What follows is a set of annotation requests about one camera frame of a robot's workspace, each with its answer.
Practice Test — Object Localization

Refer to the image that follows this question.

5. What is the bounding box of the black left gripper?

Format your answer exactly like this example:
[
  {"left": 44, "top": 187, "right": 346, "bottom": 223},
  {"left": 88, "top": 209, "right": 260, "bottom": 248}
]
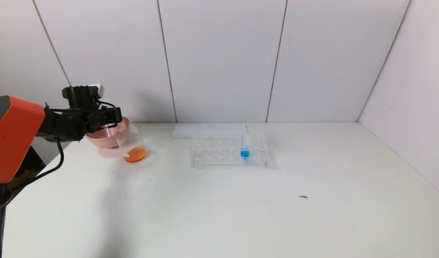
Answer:
[{"left": 87, "top": 107, "right": 123, "bottom": 133}]

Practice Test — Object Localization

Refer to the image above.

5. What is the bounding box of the clear glass beaker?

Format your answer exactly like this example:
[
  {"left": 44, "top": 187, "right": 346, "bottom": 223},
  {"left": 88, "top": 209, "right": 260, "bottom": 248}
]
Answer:
[{"left": 114, "top": 125, "right": 149, "bottom": 164}]

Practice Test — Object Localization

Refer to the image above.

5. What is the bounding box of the clear acrylic test tube rack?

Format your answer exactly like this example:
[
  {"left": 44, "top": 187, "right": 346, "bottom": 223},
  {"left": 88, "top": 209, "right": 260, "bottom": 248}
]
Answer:
[{"left": 190, "top": 132, "right": 268, "bottom": 168}]

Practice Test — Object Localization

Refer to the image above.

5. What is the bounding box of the test tube with blue pigment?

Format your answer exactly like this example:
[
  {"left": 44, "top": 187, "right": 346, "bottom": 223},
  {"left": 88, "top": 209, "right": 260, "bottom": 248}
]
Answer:
[{"left": 240, "top": 125, "right": 251, "bottom": 160}]

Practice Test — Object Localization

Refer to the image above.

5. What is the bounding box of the pink plastic bowl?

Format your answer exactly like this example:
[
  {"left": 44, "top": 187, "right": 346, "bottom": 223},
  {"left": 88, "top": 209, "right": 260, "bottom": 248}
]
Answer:
[{"left": 86, "top": 118, "right": 131, "bottom": 149}]

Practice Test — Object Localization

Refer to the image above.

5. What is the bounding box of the white paper sheet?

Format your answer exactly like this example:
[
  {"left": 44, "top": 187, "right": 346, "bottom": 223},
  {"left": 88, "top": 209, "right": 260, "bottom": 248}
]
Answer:
[{"left": 172, "top": 124, "right": 248, "bottom": 139}]

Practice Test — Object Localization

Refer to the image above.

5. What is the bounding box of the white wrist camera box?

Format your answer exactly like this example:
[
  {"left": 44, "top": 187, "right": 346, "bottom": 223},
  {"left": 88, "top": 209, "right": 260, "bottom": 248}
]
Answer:
[{"left": 89, "top": 84, "right": 105, "bottom": 99}]

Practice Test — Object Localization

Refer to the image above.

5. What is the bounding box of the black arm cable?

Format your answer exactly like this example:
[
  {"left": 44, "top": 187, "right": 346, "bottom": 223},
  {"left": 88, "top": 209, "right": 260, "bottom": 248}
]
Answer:
[{"left": 10, "top": 100, "right": 116, "bottom": 192}]

